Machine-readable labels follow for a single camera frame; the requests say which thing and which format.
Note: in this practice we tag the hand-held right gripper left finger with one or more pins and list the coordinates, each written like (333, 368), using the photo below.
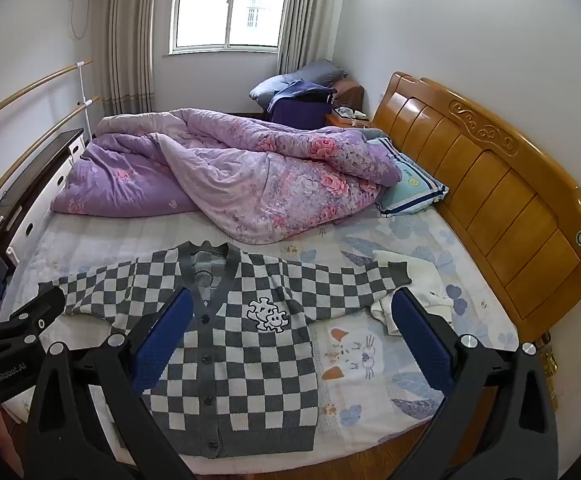
(166, 337)

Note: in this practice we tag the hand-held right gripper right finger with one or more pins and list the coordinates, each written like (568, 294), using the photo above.
(420, 337)

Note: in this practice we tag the grey white checkered cardigan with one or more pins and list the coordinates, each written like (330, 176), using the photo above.
(250, 360)

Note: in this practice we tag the printed fleece bed sheet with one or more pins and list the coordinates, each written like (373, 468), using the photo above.
(370, 365)

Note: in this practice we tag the cream white garment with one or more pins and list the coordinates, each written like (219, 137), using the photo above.
(423, 272)

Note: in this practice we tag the white dresser with dark top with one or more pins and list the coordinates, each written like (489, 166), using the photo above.
(35, 180)

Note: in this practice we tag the blue striped pillow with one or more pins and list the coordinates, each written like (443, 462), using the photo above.
(413, 185)

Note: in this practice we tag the wooden headboard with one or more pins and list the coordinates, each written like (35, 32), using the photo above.
(510, 200)

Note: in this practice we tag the purple floral quilt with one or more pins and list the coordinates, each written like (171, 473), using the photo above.
(250, 180)

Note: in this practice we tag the wooden nightstand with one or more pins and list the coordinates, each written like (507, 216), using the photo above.
(345, 122)

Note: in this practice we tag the brown armchair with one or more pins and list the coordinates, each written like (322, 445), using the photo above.
(350, 92)

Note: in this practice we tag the grey blue pillow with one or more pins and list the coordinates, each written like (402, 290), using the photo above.
(270, 89)
(320, 71)

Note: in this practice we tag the striped beige curtain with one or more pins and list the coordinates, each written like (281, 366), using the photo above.
(130, 35)
(310, 10)

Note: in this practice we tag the white framed window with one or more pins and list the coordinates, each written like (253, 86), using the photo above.
(230, 5)

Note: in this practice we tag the brass bed bracket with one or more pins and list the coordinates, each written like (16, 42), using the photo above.
(549, 357)

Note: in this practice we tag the wooden wall rail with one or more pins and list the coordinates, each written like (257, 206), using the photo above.
(25, 91)
(30, 152)

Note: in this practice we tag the white rail post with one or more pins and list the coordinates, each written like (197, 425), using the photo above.
(84, 110)

